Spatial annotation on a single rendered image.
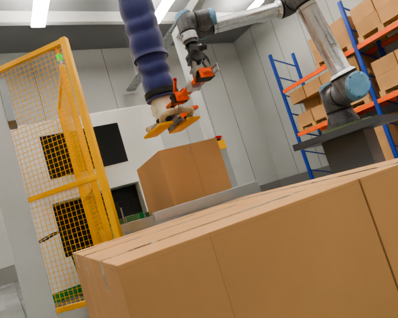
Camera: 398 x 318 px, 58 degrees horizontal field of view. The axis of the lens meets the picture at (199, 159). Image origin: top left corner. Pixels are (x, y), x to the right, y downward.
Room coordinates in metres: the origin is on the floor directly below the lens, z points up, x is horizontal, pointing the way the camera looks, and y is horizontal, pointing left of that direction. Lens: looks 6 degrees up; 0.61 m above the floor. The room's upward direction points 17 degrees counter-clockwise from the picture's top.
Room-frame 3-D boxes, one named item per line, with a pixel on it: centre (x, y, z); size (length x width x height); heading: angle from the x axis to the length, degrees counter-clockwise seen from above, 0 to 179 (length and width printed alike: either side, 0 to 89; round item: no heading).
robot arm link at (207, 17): (1.86, -0.26, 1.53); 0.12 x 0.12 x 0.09; 10
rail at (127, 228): (3.03, 0.81, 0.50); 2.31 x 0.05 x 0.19; 25
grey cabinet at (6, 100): (2.40, 1.16, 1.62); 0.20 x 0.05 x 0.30; 25
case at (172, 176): (2.45, 0.16, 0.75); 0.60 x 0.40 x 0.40; 25
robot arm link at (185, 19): (1.83, -0.15, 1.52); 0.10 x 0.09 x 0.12; 100
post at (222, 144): (2.85, -0.19, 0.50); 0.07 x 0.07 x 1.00; 25
